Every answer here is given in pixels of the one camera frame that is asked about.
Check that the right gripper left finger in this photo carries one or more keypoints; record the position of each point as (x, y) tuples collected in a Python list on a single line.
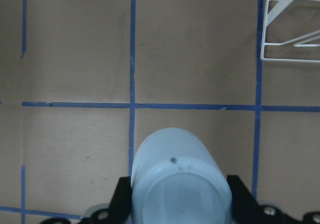
[(117, 211)]

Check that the light blue plastic cup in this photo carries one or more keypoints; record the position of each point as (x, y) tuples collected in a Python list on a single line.
[(175, 180)]

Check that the white wire cup rack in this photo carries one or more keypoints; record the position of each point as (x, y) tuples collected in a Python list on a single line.
[(290, 31)]

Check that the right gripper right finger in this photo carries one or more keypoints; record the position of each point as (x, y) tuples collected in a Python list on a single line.
[(245, 208)]

